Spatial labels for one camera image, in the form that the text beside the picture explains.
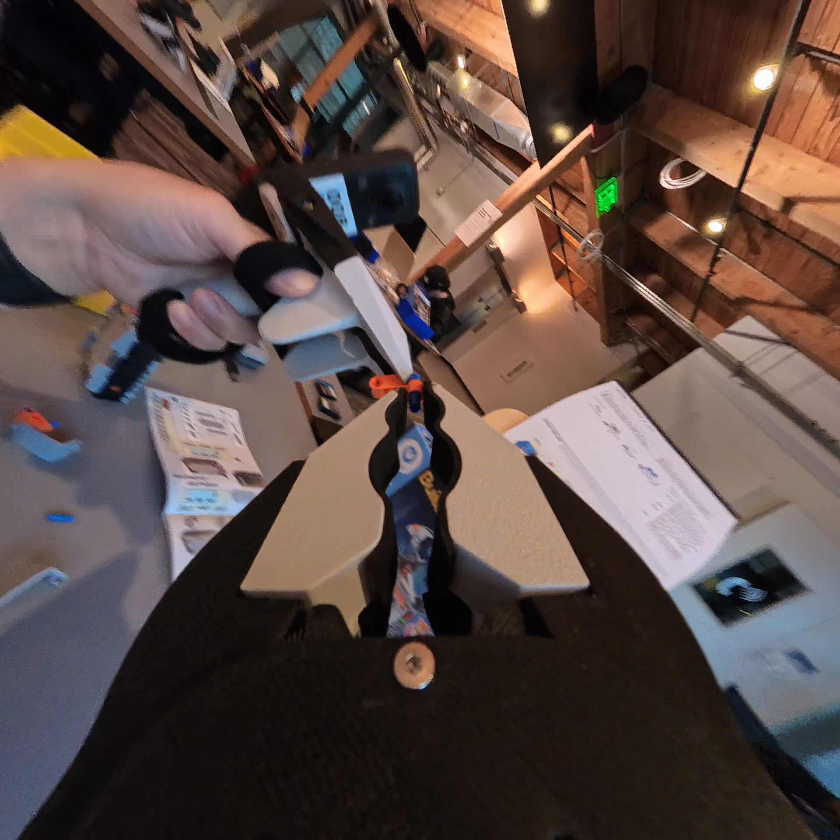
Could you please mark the wooden post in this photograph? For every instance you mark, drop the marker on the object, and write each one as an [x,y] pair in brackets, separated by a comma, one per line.
[512,197]

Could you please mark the blue printed toy box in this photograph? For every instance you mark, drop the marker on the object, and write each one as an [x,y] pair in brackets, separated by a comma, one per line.
[413,518]

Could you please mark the small blue toy piece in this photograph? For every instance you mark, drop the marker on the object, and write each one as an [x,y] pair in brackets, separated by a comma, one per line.
[60,518]

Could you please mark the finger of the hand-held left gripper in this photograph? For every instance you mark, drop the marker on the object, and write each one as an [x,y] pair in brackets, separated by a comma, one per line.
[328,359]
[374,308]

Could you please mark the white carton with dark picture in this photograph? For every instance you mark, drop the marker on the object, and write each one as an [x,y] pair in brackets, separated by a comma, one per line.
[754,623]

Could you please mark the blue toy pin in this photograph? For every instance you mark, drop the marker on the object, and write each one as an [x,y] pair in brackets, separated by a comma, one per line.
[414,397]

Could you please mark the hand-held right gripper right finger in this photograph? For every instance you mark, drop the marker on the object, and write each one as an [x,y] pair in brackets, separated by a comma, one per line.
[505,525]

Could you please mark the person's left forearm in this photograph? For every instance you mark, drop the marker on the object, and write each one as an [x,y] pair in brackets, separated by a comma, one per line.
[19,275]

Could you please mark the ceiling lamp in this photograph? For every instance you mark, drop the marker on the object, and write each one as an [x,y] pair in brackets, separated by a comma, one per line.
[715,226]
[763,77]

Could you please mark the white printed board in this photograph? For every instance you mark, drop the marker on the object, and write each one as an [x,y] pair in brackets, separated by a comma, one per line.
[630,472]

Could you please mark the green exit sign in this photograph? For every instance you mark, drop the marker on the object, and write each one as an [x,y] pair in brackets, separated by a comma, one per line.
[607,195]

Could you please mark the pale grey flat part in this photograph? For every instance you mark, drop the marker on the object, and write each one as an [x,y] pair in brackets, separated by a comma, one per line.
[33,586]

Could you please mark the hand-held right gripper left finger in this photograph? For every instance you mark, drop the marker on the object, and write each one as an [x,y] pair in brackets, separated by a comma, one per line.
[315,525]

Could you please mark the person's left hand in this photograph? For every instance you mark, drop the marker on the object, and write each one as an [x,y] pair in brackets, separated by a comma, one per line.
[118,229]

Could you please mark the white paper sign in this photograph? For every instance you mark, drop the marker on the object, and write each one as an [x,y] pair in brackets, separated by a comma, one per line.
[479,222]

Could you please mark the orange toy connector piece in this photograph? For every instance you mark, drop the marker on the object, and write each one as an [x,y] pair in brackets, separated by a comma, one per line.
[384,386]

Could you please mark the grey and orange toy part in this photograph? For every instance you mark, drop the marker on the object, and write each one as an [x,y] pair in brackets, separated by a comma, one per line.
[43,443]

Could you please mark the grey and black toy assembly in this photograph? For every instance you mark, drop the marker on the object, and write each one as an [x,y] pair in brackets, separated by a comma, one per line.
[121,374]

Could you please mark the white instruction booklet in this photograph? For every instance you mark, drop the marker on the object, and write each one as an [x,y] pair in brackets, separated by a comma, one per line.
[203,459]

